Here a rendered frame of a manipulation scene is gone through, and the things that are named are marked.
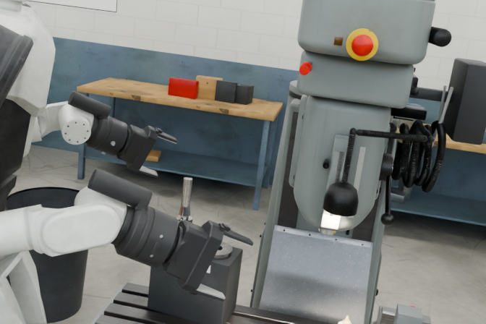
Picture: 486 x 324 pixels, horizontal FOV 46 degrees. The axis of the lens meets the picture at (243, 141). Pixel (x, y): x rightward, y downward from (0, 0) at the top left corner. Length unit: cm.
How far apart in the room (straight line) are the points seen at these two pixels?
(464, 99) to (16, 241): 115
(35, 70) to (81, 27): 519
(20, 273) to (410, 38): 90
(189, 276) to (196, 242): 6
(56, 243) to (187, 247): 21
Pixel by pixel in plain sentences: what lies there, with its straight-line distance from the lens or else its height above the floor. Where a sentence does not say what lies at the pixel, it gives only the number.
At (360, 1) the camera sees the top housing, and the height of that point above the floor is 184.
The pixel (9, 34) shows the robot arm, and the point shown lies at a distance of 85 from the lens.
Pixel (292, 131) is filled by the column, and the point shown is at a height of 144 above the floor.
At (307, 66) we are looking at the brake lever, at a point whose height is 171.
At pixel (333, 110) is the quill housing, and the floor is 160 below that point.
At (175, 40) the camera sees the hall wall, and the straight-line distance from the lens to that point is 580.
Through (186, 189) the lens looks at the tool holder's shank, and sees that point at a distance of 151.
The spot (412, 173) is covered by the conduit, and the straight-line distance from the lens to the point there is 161.
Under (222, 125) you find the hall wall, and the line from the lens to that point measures 578.
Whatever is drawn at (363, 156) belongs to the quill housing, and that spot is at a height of 151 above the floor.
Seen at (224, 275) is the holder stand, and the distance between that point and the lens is 150.
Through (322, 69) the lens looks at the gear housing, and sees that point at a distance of 123.
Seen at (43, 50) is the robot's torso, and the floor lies 170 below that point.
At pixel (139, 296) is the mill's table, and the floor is 96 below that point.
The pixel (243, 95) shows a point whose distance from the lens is 518.
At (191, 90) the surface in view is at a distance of 519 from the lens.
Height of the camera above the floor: 182
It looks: 14 degrees down
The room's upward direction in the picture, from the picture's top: 7 degrees clockwise
